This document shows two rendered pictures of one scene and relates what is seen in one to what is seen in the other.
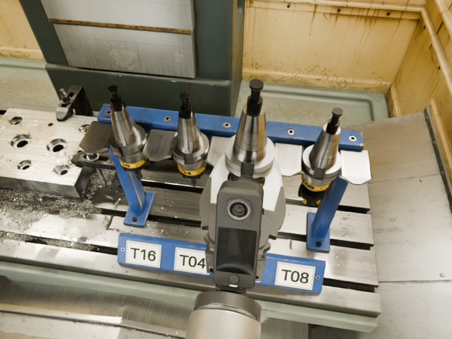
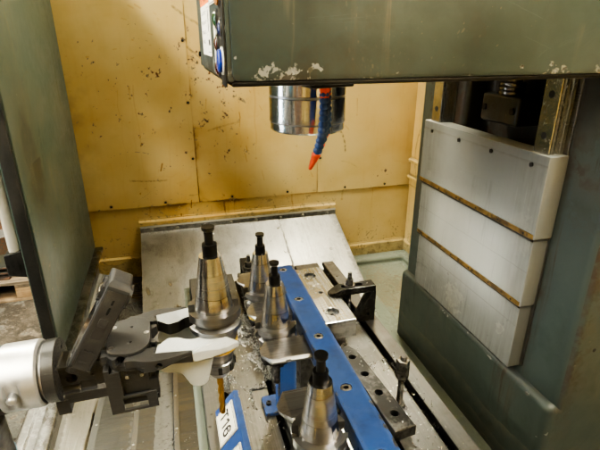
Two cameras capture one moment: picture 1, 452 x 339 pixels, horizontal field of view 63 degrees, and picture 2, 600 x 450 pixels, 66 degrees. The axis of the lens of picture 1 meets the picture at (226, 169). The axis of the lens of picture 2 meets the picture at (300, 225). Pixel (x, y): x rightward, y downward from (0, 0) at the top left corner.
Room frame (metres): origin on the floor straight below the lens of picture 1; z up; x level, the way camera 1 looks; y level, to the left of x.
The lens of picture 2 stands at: (0.21, -0.51, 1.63)
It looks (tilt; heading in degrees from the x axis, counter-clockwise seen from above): 22 degrees down; 66
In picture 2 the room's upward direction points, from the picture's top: straight up
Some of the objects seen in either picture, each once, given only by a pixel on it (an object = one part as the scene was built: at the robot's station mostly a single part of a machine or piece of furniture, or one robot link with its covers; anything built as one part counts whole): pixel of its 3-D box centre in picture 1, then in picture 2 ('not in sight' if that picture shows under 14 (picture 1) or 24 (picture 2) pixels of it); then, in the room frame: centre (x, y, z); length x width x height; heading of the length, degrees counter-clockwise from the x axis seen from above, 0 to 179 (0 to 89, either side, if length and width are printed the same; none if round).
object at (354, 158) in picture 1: (354, 167); not in sight; (0.38, -0.21, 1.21); 0.07 x 0.05 x 0.01; 171
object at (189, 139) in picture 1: (188, 128); (274, 302); (0.42, 0.06, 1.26); 0.04 x 0.04 x 0.07
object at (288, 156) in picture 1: (287, 159); (305, 404); (0.40, -0.10, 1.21); 0.07 x 0.05 x 0.01; 171
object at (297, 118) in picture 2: not in sight; (307, 100); (0.63, 0.40, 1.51); 0.16 x 0.16 x 0.12
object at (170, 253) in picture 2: not in sight; (257, 276); (0.73, 1.05, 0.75); 0.89 x 0.67 x 0.26; 171
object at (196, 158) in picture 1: (190, 148); (275, 328); (0.42, 0.06, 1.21); 0.06 x 0.06 x 0.03
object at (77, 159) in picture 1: (99, 166); (299, 341); (0.58, 0.31, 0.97); 0.13 x 0.03 x 0.15; 81
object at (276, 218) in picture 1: (264, 214); (155, 354); (0.24, -0.05, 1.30); 0.09 x 0.05 x 0.02; 158
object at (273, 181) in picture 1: (270, 194); (198, 363); (0.28, -0.06, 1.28); 0.09 x 0.03 x 0.06; 158
